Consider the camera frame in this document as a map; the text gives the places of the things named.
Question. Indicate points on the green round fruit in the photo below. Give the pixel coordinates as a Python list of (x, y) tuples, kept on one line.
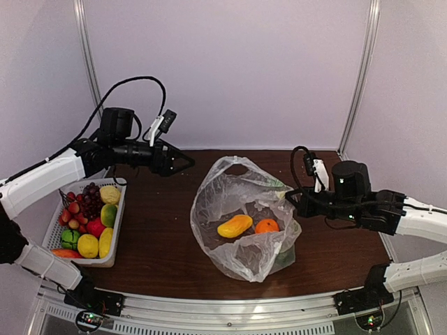
[(69, 239)]

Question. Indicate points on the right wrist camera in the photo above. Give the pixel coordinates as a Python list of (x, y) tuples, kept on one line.
[(315, 168)]

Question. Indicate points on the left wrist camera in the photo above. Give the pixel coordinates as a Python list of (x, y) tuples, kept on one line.
[(159, 126)]

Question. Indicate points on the dark purple grape bunch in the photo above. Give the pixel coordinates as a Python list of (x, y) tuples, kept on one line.
[(91, 203)]

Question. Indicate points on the red round fruit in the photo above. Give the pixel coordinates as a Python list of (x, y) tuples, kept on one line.
[(95, 228)]

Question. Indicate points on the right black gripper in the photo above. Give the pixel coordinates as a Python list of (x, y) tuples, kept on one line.
[(305, 207)]

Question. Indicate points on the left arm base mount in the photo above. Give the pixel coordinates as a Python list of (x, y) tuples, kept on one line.
[(85, 295)]

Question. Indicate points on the yellow green fruit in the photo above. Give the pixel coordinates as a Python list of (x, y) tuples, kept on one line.
[(108, 215)]

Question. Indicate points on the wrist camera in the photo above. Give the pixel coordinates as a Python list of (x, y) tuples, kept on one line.
[(315, 168), (159, 126)]

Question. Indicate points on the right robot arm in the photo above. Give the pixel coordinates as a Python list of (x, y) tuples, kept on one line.
[(389, 212)]

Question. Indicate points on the clear plastic bag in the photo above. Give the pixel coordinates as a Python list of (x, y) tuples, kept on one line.
[(236, 185)]

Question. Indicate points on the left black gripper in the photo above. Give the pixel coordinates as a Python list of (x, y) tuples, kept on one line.
[(164, 167)]

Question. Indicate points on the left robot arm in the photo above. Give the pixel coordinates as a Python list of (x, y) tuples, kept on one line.
[(21, 194)]

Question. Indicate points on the aluminium front rail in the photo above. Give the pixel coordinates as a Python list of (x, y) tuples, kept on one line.
[(311, 314)]

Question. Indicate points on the pale fruit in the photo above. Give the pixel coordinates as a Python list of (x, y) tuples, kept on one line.
[(110, 194)]

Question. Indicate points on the green lime in bag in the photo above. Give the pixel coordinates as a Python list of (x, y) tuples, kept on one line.
[(286, 258)]

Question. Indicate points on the orange red fruit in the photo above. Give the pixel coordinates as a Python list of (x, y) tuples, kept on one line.
[(66, 253)]

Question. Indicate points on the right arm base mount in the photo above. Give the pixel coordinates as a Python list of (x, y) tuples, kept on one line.
[(372, 295)]

